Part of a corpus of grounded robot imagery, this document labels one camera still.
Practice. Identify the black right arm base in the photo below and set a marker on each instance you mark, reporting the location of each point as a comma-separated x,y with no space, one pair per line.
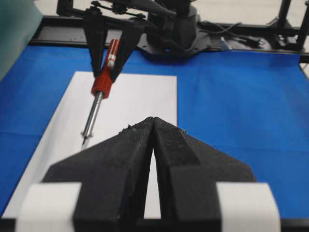
184,38

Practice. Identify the teal backdrop curtain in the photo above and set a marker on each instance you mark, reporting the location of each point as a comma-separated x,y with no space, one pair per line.
19,20

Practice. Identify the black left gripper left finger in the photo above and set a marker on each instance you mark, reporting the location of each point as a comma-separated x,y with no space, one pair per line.
114,177

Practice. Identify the red handled soldering iron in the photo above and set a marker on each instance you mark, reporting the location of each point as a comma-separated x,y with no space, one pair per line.
100,90

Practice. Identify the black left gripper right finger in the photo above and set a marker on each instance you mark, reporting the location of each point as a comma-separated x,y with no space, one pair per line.
188,170

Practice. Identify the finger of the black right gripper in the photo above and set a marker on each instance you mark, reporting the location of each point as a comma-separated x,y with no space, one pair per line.
94,33
129,39

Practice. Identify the large white foam board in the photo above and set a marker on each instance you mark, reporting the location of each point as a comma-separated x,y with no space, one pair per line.
133,98

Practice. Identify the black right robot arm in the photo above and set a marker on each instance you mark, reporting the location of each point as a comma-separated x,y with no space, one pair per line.
66,8

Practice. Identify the blue table cloth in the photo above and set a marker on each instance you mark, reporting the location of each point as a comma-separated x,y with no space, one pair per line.
252,106

